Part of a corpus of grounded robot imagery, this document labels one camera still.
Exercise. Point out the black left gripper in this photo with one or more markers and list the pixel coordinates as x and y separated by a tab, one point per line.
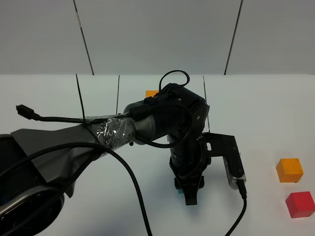
188	161

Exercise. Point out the orange wooden cube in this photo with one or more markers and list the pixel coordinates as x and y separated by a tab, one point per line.
289	170

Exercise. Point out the red wooden cube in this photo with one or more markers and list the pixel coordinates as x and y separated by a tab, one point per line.
300	204

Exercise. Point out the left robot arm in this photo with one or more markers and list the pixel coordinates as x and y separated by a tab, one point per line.
38	168

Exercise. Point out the orange template cube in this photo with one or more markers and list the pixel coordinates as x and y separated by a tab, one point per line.
151	93

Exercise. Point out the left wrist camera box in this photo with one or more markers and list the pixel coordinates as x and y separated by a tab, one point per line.
225	146

